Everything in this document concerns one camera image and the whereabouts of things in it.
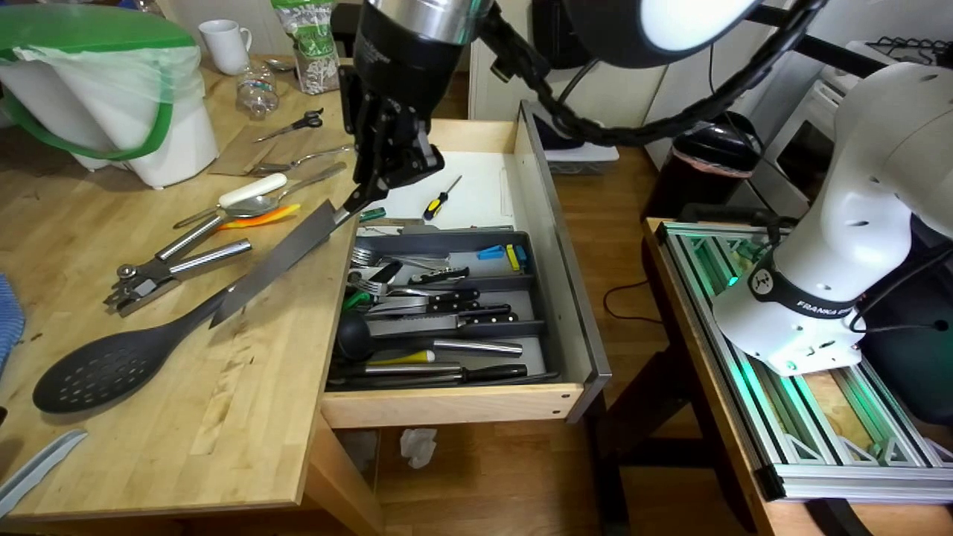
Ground gray flat blade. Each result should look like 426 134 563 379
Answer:
0 425 89 520

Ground dark handled scissors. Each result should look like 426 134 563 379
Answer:
259 103 329 145

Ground yellow handled utensil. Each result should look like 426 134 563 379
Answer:
390 347 442 368

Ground steel rod handle utensil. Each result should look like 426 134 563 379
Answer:
426 337 527 361

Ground long gray blade knife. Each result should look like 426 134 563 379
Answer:
205 188 384 326

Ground steel can opener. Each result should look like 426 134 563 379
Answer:
103 207 258 322

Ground yellow black screwdriver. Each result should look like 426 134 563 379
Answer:
421 173 465 222

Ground black riveted handle knife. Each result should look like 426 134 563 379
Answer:
368 301 523 331
398 282 482 315
398 261 474 288

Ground black handled long knife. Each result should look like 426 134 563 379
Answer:
332 361 530 387

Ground aluminium extrusion mounting frame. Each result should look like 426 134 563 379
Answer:
660 218 953 502

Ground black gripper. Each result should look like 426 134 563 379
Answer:
341 27 468 218

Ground wooden drawer with steel front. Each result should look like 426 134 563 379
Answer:
319 99 616 432

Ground wooden robot cart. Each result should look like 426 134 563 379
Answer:
593 210 953 536

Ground crumpled white paper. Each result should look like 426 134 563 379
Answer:
398 425 442 471

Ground thin floor cable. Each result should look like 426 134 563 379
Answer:
599 279 654 322

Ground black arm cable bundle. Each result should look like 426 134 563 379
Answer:
474 0 828 151

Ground white bucket with green rim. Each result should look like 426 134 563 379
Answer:
0 2 222 194

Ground black round bin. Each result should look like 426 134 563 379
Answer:
645 114 768 227

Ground gray cutlery tray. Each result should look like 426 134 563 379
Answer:
329 222 560 392

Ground orange handled utensil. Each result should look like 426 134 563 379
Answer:
217 203 304 231

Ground clear bag with green label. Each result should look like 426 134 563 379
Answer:
270 0 345 99

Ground steel butter knife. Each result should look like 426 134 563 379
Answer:
280 158 353 203

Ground blue cloth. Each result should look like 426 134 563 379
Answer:
0 273 28 374

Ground black ladle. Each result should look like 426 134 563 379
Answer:
335 313 380 368

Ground white mug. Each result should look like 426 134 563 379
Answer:
194 14 258 76

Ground black slotted spoon steel handle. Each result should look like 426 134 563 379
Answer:
30 285 241 417

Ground small glass jar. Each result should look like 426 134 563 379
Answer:
234 66 283 118

